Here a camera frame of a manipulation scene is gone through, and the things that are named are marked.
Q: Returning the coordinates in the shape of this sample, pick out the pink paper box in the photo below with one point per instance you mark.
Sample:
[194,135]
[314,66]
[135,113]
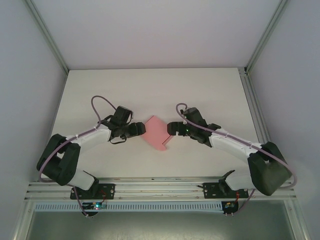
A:
[156,132]

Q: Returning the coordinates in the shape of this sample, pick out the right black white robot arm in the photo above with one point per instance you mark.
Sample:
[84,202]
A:
[267,170]

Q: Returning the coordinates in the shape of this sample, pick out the left circuit board green light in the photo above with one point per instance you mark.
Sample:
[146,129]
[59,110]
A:
[96,206]

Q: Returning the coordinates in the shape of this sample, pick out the right circuit board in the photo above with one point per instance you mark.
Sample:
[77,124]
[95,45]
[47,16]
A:
[228,206]

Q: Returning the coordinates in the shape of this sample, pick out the aluminium mounting rail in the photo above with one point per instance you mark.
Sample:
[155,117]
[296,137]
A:
[160,190]

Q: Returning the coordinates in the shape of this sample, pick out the aluminium table side rail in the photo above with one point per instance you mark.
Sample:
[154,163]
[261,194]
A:
[252,100]

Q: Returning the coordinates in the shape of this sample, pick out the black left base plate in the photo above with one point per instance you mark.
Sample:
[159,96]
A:
[107,191]

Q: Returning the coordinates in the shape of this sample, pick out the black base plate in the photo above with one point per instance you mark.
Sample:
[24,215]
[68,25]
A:
[107,191]
[212,191]

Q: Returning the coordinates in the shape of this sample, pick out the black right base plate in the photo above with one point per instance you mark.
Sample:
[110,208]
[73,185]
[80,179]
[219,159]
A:
[212,191]

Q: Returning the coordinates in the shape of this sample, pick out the aluminium frame post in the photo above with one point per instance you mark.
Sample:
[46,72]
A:
[265,35]
[50,40]

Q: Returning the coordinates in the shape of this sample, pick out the aluminium frame leg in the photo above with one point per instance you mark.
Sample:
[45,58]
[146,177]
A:
[22,220]
[298,220]

